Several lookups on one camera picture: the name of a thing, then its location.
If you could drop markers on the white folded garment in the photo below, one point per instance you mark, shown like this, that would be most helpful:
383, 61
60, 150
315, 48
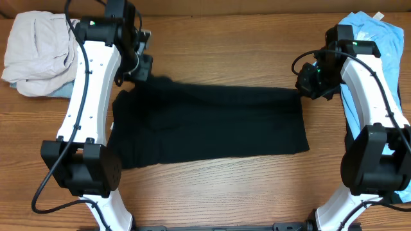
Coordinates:
41, 46

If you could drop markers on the dark garment under blue shirt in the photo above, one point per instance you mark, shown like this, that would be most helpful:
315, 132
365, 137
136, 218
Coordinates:
349, 139

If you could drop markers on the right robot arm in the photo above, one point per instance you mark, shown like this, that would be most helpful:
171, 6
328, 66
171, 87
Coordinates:
377, 164

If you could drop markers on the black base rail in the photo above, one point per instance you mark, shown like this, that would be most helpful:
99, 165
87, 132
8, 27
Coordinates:
296, 226

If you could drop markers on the light blue denim jeans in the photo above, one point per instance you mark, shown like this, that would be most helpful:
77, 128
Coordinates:
43, 88

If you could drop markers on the black t-shirt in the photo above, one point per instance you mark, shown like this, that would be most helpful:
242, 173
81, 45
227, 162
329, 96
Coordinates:
161, 121

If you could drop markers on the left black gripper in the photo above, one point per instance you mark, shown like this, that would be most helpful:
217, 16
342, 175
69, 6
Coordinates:
143, 68

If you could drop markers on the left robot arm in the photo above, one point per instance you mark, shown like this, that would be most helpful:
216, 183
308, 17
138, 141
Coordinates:
111, 50

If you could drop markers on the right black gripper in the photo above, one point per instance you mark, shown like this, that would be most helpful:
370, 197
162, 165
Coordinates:
306, 81

